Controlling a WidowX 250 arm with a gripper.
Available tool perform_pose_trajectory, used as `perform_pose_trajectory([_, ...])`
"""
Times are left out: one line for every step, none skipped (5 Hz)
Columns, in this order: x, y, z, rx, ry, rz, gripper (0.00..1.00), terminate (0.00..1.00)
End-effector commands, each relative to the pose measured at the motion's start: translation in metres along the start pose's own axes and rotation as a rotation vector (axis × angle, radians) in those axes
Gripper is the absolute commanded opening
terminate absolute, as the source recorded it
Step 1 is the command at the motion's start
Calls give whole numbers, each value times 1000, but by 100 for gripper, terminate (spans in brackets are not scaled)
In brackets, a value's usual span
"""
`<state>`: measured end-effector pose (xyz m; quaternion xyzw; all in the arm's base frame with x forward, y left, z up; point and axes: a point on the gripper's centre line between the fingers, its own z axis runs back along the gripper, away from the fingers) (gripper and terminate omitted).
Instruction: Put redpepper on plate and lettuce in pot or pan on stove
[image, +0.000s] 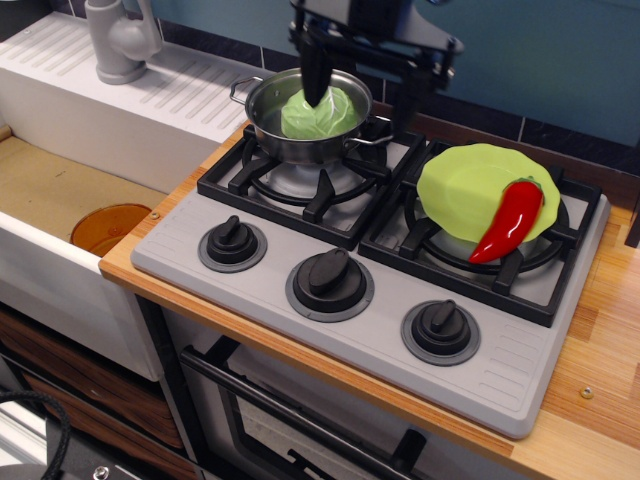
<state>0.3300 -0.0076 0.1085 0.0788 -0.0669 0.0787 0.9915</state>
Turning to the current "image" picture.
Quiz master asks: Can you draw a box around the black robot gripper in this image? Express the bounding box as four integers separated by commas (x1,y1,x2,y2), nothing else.
290,1,464,136

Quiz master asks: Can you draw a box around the green toy lettuce head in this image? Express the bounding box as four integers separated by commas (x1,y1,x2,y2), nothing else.
281,86,360,140

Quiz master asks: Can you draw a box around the red toy chili pepper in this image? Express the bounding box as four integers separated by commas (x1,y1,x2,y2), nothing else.
468,177,544,264

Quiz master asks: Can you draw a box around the stainless steel pot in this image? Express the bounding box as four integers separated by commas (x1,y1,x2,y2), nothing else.
229,69,393,165

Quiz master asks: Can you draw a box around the light green plastic plate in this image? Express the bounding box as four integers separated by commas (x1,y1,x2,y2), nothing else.
416,143,561,243

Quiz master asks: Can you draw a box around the black left stove knob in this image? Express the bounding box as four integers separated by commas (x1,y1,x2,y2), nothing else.
198,215,268,274

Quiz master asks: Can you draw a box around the black stove knob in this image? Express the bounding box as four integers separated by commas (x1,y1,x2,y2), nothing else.
401,299,481,367
198,215,268,274
285,248,375,323

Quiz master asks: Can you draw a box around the black middle stove knob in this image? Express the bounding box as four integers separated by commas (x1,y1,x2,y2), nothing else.
285,248,375,323

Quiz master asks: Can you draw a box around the black right stove knob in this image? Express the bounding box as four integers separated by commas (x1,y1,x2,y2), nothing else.
401,299,481,367

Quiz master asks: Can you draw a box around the grey toy stove top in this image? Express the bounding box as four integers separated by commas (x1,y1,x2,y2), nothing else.
130,124,610,441

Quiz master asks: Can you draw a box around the black left burner grate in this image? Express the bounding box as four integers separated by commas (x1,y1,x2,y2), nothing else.
197,117,427,250

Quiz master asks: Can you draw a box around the black burner grate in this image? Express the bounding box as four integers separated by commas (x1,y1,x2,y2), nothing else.
359,140,605,327
197,117,427,250

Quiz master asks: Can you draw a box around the grey toy faucet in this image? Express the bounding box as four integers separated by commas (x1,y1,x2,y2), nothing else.
85,0,162,85

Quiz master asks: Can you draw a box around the black right burner grate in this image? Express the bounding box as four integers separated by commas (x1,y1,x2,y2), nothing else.
359,140,605,327

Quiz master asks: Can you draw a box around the white toy sink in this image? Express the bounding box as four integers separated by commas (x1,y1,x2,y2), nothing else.
1,13,258,381

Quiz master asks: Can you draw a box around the orange sink drain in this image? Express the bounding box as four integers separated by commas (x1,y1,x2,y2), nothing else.
70,203,151,257

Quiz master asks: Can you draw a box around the wooden drawer front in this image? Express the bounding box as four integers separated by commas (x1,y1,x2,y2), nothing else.
1,308,198,479

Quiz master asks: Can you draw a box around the black oven door handle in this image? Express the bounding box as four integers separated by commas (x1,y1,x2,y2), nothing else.
180,346,411,479

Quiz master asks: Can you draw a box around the black braided cable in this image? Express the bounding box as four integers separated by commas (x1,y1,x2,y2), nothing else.
0,390,73,480

